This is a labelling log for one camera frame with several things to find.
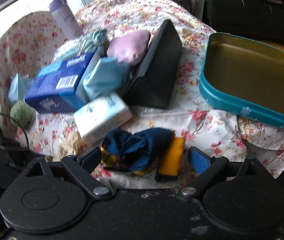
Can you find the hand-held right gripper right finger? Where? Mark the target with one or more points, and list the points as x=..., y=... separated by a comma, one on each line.
x=199, y=160

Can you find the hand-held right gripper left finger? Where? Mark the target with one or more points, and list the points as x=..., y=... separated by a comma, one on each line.
x=92, y=158

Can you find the yellow and blue beanbag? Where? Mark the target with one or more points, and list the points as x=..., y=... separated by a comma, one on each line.
x=170, y=157

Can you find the navy blue cloth pouch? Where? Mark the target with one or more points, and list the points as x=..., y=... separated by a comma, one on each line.
x=137, y=147

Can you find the light blue face mask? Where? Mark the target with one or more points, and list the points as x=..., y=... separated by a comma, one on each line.
x=102, y=80
x=18, y=90

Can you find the teal tin tray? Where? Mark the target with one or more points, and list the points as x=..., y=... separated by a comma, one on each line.
x=244, y=80

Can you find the green plush toy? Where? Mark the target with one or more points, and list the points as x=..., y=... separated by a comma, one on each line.
x=22, y=113

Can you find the white tissue pack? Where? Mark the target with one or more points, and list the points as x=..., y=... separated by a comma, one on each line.
x=102, y=117

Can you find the blue tissue pack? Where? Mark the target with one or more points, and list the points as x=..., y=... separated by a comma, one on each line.
x=54, y=87

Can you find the black case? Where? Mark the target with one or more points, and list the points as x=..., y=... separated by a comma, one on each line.
x=157, y=80

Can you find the clear plastic packet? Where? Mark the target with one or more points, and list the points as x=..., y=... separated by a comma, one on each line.
x=67, y=51

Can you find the pink cloth pouch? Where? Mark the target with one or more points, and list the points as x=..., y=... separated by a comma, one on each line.
x=129, y=47

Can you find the purple water bottle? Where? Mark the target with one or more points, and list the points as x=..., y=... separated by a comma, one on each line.
x=62, y=17

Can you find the black sofa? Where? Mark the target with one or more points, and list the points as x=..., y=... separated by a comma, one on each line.
x=244, y=12

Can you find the floral blanket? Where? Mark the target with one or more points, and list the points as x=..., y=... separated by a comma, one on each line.
x=132, y=7

